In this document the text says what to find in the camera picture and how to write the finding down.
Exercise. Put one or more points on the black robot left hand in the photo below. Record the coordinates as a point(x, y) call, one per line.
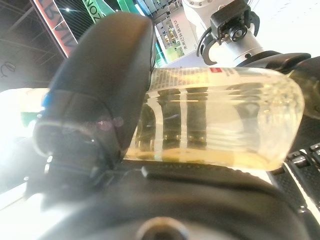
point(100, 75)

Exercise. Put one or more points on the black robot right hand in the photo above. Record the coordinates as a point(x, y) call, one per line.
point(310, 82)

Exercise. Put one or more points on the yellow drink bottle white cap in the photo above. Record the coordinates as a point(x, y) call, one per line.
point(225, 112)

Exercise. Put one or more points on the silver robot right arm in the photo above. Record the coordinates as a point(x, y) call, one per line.
point(247, 47)

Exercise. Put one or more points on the red white banner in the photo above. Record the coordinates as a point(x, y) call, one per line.
point(53, 25)

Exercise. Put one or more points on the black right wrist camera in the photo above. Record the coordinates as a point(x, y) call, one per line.
point(230, 17)

